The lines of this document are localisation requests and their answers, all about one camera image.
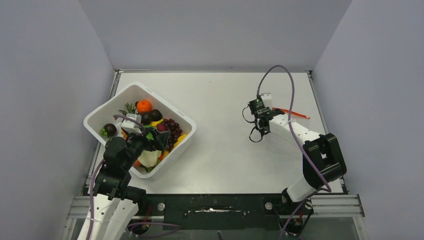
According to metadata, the orange tangerine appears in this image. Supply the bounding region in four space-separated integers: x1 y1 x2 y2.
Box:
135 100 153 114

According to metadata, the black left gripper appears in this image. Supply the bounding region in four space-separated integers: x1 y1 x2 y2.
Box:
122 126 170 170

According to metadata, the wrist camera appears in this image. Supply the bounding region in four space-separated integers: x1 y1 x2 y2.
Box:
260 93 273 110
120 113 142 134

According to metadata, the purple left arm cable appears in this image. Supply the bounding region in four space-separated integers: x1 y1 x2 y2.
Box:
86 114 146 240

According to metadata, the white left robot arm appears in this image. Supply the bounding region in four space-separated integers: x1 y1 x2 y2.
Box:
78 127 171 240

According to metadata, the purple grape bunch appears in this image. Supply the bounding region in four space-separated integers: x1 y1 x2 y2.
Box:
161 118 183 152

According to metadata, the toy pineapple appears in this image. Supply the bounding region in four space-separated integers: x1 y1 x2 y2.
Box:
118 102 137 116

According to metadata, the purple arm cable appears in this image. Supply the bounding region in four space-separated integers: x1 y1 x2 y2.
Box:
86 114 146 240
256 64 332 240

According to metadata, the clear orange-zip bag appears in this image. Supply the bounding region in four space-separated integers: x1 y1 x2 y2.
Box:
272 107 311 129

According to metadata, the yellow banana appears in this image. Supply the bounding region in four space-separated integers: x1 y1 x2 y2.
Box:
150 118 187 160

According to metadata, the white plastic food bin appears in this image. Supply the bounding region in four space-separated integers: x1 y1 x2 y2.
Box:
83 82 197 180

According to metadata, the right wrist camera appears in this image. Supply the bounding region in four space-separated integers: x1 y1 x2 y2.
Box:
260 93 273 110

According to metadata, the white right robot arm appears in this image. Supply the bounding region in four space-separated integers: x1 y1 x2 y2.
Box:
247 97 347 214

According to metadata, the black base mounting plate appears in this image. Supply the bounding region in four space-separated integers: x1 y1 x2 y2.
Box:
125 193 314 233

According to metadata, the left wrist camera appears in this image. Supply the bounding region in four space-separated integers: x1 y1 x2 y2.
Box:
120 113 142 134

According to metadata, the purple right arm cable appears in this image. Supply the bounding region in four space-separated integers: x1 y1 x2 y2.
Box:
256 64 332 240

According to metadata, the dark mangosteen with green leaves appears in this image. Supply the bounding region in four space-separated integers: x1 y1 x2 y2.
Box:
99 123 118 138

